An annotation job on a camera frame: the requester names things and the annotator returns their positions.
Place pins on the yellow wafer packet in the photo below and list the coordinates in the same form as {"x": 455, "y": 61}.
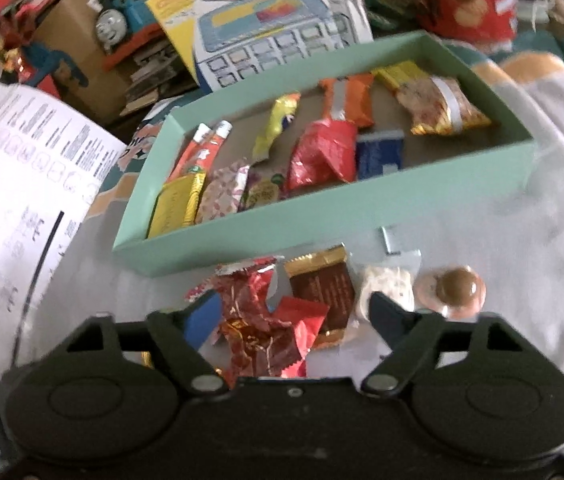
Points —
{"x": 174, "y": 205}

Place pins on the orange silver bar packet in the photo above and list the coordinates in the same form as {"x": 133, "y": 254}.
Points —
{"x": 359, "y": 100}
{"x": 334, "y": 100}

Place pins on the brown cardboard box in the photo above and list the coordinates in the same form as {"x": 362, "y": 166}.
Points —
{"x": 77, "y": 50}

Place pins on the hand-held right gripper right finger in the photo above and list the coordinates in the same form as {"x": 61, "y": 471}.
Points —
{"x": 387, "y": 317}

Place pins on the stack of wooden toy pieces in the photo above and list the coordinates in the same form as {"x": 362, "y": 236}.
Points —
{"x": 152, "y": 80}

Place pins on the yellow green snack packet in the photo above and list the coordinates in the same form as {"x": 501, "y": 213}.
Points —
{"x": 277, "y": 125}

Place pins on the yellow blue toy tablet box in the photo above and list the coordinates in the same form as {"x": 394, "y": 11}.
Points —
{"x": 272, "y": 25}

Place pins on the blue plastic toy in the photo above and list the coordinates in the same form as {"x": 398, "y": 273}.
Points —
{"x": 47, "y": 67}

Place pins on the pink patterned snack packet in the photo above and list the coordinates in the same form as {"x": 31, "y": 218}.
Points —
{"x": 222, "y": 192}

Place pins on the green cardboard box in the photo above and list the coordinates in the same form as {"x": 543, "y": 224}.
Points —
{"x": 322, "y": 220}

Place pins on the white nougat packet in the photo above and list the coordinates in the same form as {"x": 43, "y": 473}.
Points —
{"x": 387, "y": 282}

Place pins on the yellow striped cracker packet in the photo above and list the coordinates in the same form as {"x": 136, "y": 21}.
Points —
{"x": 402, "y": 75}

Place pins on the blue white small packet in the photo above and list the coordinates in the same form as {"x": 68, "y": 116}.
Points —
{"x": 379, "y": 155}

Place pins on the yellow floral snack packet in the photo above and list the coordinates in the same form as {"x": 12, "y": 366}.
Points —
{"x": 262, "y": 192}

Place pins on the brown gold chocolate packet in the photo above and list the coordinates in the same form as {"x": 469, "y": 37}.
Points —
{"x": 324, "y": 290}

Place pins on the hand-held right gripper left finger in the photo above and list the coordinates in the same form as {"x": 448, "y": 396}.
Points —
{"x": 202, "y": 320}

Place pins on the red patterned candy wrapper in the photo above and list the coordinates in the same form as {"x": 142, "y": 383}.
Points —
{"x": 247, "y": 320}

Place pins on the orange white sausage packet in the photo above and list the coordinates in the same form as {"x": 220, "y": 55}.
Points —
{"x": 212, "y": 147}
{"x": 187, "y": 152}

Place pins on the brown pastry clear packet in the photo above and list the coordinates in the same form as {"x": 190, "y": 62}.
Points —
{"x": 437, "y": 105}

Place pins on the blue toy train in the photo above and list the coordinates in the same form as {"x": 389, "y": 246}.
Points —
{"x": 117, "y": 17}

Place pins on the large red snack packet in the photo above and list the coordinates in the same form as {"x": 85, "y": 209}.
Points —
{"x": 322, "y": 157}

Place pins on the small plain red packet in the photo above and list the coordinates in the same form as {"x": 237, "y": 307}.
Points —
{"x": 307, "y": 322}

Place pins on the white printed instruction sheet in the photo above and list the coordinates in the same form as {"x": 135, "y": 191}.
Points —
{"x": 17, "y": 185}

